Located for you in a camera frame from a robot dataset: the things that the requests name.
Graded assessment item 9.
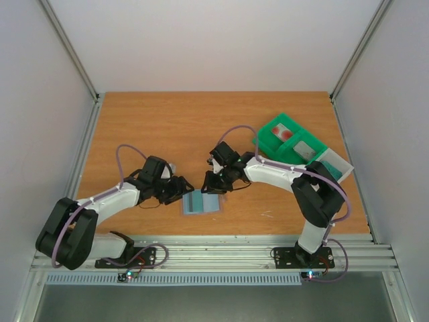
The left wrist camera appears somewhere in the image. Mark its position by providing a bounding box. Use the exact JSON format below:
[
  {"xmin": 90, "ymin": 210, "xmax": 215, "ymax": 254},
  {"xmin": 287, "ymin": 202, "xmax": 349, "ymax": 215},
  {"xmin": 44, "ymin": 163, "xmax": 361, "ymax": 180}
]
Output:
[{"xmin": 161, "ymin": 163, "xmax": 176, "ymax": 178}]

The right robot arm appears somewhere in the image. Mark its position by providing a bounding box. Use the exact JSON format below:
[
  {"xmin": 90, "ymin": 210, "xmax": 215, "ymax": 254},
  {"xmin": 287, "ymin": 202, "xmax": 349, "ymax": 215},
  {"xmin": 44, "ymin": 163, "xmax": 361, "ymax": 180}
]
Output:
[{"xmin": 201, "ymin": 141, "xmax": 347, "ymax": 268}]

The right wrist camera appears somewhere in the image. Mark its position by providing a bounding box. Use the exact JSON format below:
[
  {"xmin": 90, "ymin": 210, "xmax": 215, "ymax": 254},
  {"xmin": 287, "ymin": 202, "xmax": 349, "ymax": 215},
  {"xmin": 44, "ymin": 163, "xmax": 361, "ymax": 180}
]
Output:
[{"xmin": 207, "ymin": 156, "xmax": 223, "ymax": 174}]

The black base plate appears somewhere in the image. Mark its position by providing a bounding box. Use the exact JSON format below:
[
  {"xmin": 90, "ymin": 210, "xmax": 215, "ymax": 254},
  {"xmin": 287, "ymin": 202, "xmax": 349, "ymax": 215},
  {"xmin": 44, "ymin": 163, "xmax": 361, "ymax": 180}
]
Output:
[
  {"xmin": 95, "ymin": 247, "xmax": 157, "ymax": 269},
  {"xmin": 270, "ymin": 246, "xmax": 335, "ymax": 269}
]

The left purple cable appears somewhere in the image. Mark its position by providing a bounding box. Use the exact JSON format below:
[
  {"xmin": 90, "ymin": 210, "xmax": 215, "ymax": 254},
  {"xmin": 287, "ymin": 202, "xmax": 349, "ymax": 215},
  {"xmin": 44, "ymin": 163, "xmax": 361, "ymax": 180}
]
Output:
[{"xmin": 50, "ymin": 144, "xmax": 170, "ymax": 271}]

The aluminium frame post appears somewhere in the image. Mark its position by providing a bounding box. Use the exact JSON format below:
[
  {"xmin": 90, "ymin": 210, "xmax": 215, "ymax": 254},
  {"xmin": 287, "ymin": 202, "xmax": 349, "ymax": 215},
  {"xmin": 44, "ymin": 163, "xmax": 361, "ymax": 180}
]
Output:
[
  {"xmin": 36, "ymin": 0, "xmax": 101, "ymax": 101},
  {"xmin": 329, "ymin": 0, "xmax": 395, "ymax": 101}
]

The pink leather card holder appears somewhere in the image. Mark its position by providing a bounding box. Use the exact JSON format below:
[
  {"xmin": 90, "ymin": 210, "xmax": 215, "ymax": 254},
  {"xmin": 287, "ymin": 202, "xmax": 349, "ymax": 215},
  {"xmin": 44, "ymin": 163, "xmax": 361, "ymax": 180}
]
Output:
[{"xmin": 182, "ymin": 191, "xmax": 222, "ymax": 216}]

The aluminium front rail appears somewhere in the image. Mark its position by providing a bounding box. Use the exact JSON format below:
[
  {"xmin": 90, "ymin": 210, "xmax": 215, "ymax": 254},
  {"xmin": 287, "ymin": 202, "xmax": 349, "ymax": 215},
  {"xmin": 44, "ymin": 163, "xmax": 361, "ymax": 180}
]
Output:
[{"xmin": 29, "ymin": 234, "xmax": 400, "ymax": 272}]

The small green bin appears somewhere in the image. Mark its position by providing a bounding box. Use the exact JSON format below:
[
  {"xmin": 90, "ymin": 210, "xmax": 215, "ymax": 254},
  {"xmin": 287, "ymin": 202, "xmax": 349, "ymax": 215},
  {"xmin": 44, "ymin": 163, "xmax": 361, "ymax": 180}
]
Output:
[{"xmin": 275, "ymin": 129, "xmax": 328, "ymax": 165}]

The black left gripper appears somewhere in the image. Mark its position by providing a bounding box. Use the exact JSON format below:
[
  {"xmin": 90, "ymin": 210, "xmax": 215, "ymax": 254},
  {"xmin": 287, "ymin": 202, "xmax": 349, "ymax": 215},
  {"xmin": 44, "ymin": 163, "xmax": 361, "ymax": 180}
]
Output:
[{"xmin": 153, "ymin": 176, "xmax": 194, "ymax": 205}]

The grey slotted cable duct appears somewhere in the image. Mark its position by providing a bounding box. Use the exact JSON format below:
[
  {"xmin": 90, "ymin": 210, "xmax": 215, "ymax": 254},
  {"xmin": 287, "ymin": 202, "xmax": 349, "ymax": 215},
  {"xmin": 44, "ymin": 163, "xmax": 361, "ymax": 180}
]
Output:
[{"xmin": 46, "ymin": 272, "xmax": 302, "ymax": 287}]

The teal card stack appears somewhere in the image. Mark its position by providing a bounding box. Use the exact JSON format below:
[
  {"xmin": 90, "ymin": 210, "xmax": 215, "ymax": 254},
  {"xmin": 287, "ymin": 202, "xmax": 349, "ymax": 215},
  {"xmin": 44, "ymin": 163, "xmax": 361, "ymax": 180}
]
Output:
[{"xmin": 319, "ymin": 160, "xmax": 343, "ymax": 181}]

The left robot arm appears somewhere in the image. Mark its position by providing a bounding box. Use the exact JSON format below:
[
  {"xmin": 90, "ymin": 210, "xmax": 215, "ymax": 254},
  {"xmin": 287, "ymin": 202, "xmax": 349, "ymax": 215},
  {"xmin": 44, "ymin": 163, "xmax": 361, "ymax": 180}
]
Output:
[{"xmin": 36, "ymin": 156, "xmax": 194, "ymax": 270}]

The aluminium frame post right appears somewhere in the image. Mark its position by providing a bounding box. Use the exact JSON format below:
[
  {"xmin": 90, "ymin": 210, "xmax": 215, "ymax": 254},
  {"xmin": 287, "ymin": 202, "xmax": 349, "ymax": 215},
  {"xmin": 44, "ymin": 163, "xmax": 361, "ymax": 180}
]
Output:
[{"xmin": 329, "ymin": 0, "xmax": 395, "ymax": 101}]

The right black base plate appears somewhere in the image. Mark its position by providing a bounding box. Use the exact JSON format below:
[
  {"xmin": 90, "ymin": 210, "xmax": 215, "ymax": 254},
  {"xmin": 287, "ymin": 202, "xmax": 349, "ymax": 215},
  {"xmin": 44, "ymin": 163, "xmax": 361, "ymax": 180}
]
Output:
[{"xmin": 270, "ymin": 246, "xmax": 335, "ymax": 269}]

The aluminium frame post left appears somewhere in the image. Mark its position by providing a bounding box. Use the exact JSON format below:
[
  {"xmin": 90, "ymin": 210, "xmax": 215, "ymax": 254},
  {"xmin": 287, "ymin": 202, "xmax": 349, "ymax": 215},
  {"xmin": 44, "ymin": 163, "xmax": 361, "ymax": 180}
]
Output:
[{"xmin": 36, "ymin": 0, "xmax": 101, "ymax": 101}]

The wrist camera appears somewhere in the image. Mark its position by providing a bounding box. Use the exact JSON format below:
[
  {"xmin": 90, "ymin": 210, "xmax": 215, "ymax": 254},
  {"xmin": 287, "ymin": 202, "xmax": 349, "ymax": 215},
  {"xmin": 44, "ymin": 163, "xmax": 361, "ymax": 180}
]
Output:
[
  {"xmin": 207, "ymin": 156, "xmax": 223, "ymax": 174},
  {"xmin": 161, "ymin": 163, "xmax": 176, "ymax": 178}
]

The large green bin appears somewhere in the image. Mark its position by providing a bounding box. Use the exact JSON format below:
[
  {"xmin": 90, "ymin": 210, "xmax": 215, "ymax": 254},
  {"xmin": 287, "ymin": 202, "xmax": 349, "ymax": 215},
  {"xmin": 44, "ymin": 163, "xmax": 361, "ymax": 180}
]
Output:
[{"xmin": 257, "ymin": 113, "xmax": 304, "ymax": 164}]

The red circle card stack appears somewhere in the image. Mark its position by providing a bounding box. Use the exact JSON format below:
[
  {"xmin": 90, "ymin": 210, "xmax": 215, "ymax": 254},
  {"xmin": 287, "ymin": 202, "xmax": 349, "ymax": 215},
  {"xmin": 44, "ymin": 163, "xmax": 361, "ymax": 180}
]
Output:
[{"xmin": 271, "ymin": 123, "xmax": 294, "ymax": 142}]

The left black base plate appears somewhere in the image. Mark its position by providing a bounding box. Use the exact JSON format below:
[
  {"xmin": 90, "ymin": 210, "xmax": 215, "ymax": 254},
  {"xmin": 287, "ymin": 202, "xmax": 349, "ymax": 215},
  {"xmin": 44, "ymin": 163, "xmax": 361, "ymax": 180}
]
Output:
[{"xmin": 95, "ymin": 247, "xmax": 157, "ymax": 269}]

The white bin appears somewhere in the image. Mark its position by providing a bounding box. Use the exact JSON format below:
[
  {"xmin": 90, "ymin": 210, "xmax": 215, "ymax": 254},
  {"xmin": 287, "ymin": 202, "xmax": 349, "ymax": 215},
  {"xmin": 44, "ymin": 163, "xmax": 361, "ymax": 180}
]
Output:
[{"xmin": 310, "ymin": 148, "xmax": 354, "ymax": 183}]

